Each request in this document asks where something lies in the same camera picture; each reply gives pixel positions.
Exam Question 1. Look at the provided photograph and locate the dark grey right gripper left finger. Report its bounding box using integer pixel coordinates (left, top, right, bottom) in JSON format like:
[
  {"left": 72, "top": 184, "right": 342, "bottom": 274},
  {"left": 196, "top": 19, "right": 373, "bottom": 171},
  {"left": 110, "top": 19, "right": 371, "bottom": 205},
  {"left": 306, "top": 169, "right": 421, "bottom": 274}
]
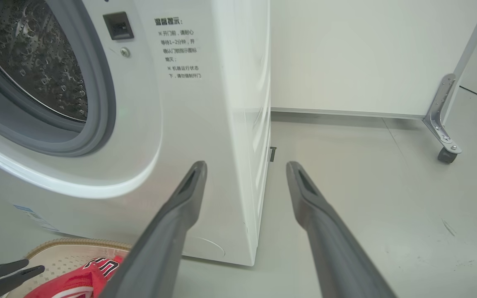
[{"left": 100, "top": 161, "right": 208, "bottom": 298}]

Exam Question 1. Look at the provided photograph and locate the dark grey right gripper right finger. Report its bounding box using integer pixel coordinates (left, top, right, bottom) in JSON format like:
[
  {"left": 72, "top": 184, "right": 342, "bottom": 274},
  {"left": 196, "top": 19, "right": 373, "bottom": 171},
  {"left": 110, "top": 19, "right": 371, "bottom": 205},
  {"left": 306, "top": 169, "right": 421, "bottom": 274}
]
[{"left": 286, "top": 161, "right": 396, "bottom": 298}]

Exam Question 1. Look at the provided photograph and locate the red and white jersey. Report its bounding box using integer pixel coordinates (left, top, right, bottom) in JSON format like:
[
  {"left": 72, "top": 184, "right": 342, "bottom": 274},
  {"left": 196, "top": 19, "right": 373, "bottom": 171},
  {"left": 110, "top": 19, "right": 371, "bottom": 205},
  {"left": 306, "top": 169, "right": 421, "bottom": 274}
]
[{"left": 23, "top": 255, "right": 124, "bottom": 298}]

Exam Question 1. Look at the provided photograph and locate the cream perforated laundry basket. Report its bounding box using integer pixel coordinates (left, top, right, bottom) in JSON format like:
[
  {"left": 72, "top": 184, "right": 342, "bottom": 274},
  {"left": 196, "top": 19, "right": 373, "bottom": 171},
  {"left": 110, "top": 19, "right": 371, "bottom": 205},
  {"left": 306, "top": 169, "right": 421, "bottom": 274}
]
[{"left": 5, "top": 238, "right": 133, "bottom": 298}]

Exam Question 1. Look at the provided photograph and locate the white front-load washing machine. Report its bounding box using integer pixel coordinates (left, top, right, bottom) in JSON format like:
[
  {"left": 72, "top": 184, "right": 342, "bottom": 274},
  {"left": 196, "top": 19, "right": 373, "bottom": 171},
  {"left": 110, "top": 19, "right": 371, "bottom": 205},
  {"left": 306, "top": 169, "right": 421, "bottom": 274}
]
[{"left": 0, "top": 0, "right": 272, "bottom": 267}]

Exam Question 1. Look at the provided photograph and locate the stainless steel washing machine drum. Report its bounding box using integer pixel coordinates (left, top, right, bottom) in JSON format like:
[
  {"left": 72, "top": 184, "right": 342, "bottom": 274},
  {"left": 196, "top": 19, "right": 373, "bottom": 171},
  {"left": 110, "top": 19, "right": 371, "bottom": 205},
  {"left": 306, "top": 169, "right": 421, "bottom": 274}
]
[{"left": 0, "top": 0, "right": 89, "bottom": 121}]

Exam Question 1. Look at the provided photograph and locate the black door latch socket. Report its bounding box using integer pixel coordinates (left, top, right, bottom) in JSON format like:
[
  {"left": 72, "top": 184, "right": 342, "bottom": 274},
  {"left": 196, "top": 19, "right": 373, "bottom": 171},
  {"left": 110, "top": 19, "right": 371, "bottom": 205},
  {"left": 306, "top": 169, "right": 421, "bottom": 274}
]
[{"left": 103, "top": 12, "right": 134, "bottom": 41}]

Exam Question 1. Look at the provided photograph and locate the blue energy label sticker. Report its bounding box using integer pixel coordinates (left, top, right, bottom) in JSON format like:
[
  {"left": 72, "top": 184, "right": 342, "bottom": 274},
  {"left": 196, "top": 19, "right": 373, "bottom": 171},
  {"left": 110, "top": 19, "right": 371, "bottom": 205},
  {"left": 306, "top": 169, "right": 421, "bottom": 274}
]
[{"left": 14, "top": 205, "right": 59, "bottom": 232}]

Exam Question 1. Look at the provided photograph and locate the black caster wheel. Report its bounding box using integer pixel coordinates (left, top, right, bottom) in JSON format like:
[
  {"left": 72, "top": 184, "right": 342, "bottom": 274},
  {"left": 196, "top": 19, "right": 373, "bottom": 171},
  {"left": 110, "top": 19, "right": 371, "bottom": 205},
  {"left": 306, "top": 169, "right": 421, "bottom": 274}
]
[{"left": 438, "top": 147, "right": 458, "bottom": 164}]

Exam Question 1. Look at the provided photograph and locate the black text notice label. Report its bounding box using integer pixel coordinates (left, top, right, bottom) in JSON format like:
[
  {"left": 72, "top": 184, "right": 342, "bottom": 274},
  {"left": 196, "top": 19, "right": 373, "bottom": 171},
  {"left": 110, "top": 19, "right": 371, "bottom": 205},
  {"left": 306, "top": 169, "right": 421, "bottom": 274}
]
[{"left": 154, "top": 17, "right": 202, "bottom": 80}]

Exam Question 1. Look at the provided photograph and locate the white partition panel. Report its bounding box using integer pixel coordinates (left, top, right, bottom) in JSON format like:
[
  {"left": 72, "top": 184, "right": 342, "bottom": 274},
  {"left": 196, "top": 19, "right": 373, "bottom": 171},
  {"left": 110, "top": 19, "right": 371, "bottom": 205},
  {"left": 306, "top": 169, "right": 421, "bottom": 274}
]
[{"left": 270, "top": 0, "right": 477, "bottom": 120}]

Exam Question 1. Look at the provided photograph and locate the grey metal frame post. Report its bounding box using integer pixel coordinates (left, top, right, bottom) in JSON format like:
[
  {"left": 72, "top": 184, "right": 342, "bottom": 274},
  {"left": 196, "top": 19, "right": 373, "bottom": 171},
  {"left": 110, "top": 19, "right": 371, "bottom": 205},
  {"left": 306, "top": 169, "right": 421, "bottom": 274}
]
[{"left": 441, "top": 0, "right": 477, "bottom": 125}]

